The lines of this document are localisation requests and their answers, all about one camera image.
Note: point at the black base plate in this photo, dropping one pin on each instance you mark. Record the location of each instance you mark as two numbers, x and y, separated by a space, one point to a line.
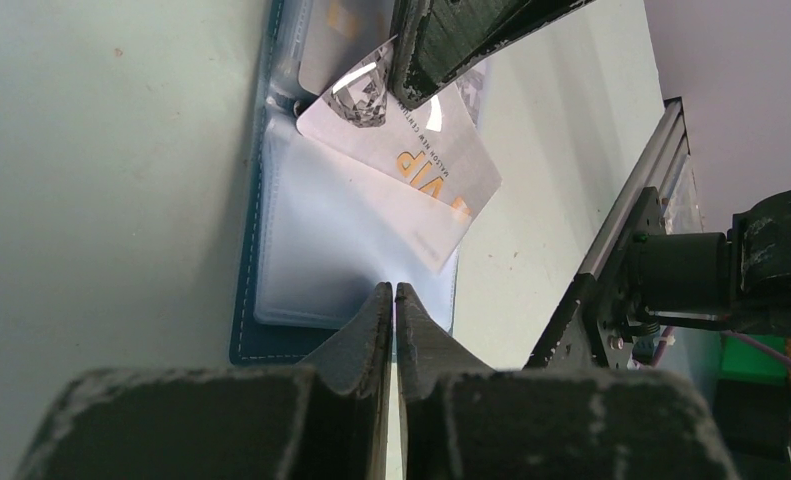
640 284

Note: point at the silver VIP card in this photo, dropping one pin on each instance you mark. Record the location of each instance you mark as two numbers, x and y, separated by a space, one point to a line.
438 175

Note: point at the blue card holder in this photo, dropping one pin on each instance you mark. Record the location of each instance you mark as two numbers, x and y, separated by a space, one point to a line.
315 247

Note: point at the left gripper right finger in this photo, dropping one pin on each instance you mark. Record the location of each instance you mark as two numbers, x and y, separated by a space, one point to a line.
462 419

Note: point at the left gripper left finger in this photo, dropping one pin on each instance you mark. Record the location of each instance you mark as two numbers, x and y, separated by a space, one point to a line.
324 417

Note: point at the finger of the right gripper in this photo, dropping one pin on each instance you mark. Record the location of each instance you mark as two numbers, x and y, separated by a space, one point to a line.
437 41

